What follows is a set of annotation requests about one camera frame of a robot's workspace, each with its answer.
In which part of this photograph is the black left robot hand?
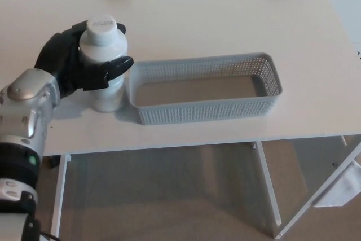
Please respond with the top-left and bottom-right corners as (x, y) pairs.
(34, 19), (135, 101)

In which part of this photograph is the white plastic bottle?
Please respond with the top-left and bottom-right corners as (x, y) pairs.
(78, 14), (130, 112)

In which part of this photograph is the white desk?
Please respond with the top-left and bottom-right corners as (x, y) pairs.
(0, 0), (361, 240)

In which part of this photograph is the grey perforated plastic basket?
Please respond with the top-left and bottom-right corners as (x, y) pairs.
(129, 52), (283, 126)

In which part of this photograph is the white hanging cloth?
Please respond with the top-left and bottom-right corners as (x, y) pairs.
(314, 160), (361, 207)

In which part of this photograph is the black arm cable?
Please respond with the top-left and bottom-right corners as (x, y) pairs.
(38, 225), (60, 239)

